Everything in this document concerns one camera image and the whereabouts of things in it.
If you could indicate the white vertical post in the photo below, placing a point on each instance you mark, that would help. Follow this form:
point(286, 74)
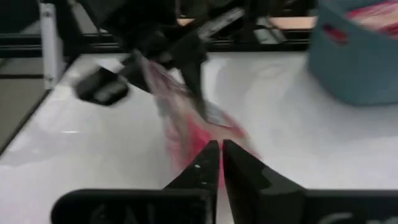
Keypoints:
point(51, 46)

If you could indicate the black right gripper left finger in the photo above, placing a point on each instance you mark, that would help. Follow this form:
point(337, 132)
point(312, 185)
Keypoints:
point(186, 202)

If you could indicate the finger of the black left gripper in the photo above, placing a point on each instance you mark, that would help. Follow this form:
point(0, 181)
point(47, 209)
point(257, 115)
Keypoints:
point(136, 73)
point(192, 81)

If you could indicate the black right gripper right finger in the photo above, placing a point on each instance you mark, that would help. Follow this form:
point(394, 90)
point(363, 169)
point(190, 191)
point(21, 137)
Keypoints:
point(264, 202)

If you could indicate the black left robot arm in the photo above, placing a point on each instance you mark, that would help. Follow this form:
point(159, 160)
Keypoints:
point(224, 21)

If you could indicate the red microwave popcorn bag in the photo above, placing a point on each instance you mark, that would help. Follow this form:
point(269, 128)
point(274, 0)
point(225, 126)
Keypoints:
point(376, 18)
point(189, 140)

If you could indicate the teal plastic basket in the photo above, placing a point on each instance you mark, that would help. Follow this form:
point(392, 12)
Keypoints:
point(357, 71)

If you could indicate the light wooden side board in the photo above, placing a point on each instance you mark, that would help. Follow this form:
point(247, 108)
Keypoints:
point(292, 23)

